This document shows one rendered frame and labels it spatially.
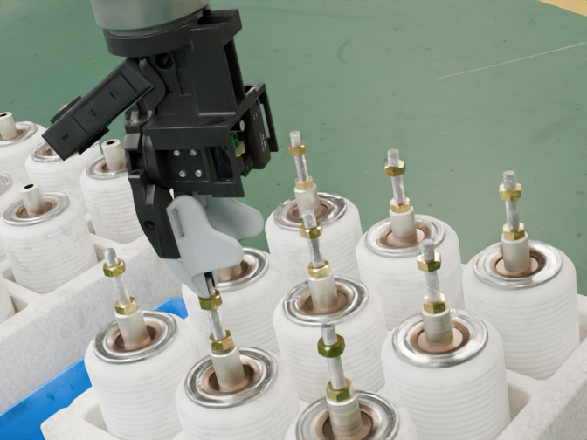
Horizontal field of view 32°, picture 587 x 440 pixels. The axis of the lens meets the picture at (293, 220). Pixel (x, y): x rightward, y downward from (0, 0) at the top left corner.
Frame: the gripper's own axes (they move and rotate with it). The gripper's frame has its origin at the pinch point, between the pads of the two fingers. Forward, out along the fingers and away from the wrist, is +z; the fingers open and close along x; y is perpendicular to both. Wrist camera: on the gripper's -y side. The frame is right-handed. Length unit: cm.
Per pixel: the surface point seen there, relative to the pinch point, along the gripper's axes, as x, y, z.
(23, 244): 22.1, -33.9, 11.4
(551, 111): 105, 12, 35
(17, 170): 43, -49, 13
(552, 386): 10.3, 23.9, 16.7
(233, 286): 12.2, -4.0, 9.2
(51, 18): 179, -133, 35
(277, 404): -1.7, 5.1, 10.4
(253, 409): -3.1, 3.7, 9.9
